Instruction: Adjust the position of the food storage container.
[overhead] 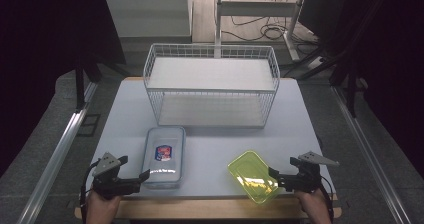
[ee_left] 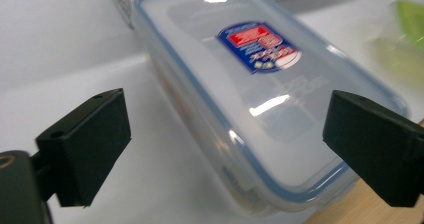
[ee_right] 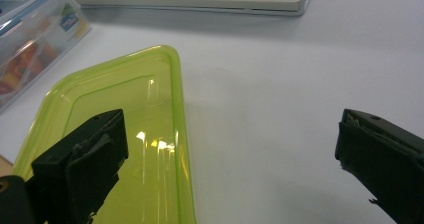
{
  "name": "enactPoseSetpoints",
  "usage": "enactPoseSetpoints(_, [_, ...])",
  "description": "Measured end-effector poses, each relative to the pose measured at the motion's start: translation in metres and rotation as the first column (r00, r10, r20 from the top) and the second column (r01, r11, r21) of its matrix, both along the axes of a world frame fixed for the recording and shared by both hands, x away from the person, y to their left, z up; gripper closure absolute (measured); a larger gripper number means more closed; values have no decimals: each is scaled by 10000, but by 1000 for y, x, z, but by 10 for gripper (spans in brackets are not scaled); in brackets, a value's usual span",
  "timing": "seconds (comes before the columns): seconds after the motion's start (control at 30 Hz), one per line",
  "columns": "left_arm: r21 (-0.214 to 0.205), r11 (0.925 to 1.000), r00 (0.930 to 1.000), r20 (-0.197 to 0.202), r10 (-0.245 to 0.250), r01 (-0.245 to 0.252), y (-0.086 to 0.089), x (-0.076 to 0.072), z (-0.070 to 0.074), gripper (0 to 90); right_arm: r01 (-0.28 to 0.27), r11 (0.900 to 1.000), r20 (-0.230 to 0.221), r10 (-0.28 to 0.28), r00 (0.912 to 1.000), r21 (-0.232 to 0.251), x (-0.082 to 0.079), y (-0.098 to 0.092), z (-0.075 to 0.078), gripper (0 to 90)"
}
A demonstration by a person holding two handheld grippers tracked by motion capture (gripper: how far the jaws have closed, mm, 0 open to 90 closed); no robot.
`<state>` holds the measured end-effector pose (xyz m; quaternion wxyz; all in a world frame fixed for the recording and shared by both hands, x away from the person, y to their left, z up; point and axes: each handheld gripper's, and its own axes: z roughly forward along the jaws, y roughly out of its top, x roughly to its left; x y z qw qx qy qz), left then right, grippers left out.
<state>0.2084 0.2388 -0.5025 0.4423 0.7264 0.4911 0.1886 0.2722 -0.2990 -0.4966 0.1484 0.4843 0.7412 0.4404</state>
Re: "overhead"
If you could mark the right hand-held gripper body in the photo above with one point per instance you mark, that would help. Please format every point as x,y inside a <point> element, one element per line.
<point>305,180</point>

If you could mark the person's left hand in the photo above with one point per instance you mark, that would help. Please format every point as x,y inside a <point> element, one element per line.
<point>101,209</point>

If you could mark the yellow-green plastic container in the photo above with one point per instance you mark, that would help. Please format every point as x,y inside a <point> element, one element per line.
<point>253,175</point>

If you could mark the black metal stand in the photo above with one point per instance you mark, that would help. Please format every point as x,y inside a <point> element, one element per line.
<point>80,90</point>

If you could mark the clear lidded plastic container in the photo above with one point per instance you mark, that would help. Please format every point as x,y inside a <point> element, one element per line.
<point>164,164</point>

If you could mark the person's right hand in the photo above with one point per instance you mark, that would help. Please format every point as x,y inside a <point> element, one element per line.
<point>311,207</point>

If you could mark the white cabinet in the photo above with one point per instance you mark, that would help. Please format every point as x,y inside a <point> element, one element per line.
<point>148,14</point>

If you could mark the aluminium rail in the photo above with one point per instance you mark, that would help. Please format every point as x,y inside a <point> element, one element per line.
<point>370,154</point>
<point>56,154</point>

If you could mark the white desk frame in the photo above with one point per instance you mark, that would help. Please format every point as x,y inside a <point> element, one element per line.
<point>256,9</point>

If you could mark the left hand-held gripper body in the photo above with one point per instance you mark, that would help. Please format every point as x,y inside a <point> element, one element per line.
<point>113,184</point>

